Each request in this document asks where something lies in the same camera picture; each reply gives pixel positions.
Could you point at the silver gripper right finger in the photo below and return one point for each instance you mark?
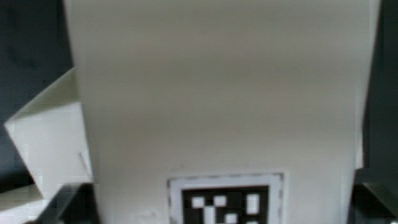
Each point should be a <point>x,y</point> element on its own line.
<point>373,201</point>

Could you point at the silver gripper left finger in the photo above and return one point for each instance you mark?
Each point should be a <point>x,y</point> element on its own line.
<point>71,208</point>

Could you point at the white cabinet top block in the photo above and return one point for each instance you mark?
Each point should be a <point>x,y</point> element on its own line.
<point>222,85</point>

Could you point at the white cabinet body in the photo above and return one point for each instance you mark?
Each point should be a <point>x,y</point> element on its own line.
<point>46,132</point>

